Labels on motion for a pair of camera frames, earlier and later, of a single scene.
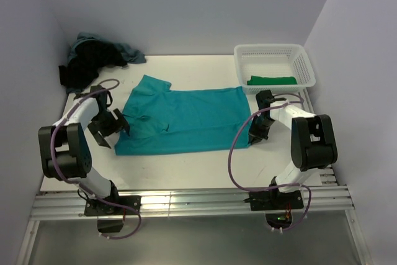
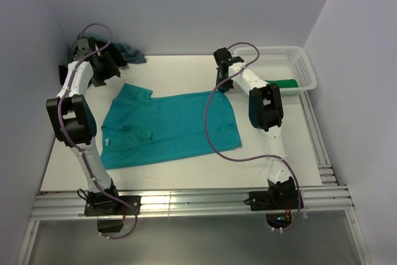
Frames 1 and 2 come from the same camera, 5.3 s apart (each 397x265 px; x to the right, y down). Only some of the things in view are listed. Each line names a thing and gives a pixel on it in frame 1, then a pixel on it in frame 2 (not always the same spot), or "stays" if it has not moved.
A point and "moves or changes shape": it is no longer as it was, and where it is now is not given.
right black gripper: [255, 136] → [225, 87]
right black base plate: [272, 200] stays
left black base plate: [93, 207] stays
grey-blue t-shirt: [128, 53] stays
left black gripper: [117, 125] → [110, 71]
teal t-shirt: [162, 121] moves or changes shape
